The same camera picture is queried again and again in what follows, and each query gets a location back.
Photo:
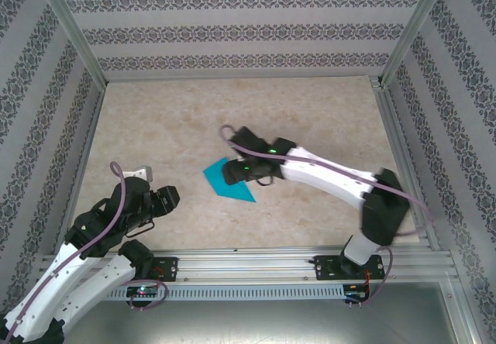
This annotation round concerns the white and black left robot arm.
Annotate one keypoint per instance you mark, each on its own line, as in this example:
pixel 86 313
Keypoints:
pixel 77 293

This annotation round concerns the teal cloth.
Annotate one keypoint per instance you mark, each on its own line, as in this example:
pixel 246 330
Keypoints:
pixel 217 177

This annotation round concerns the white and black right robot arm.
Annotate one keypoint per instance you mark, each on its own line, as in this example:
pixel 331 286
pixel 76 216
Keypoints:
pixel 329 177

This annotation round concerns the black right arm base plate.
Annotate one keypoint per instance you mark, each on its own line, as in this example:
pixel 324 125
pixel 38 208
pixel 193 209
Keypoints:
pixel 325 266

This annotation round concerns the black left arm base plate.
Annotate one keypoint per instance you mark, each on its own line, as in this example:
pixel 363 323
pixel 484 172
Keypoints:
pixel 166 266

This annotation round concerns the grey metal sheet panel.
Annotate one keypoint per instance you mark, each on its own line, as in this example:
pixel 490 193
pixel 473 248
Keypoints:
pixel 252 324

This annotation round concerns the aluminium frame post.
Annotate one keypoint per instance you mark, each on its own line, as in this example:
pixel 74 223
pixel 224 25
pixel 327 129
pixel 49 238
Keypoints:
pixel 416 30
pixel 73 30

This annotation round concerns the aluminium side rail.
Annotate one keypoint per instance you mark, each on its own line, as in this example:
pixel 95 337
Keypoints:
pixel 83 146
pixel 403 127

